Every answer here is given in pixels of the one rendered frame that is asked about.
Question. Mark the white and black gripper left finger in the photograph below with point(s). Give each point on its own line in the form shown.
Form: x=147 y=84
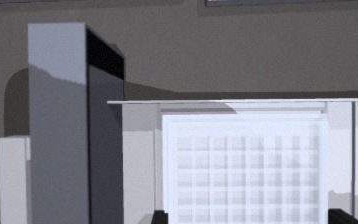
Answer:
x=159 y=217

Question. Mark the clear multiwell plate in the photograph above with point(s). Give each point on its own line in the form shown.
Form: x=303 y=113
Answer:
x=227 y=163

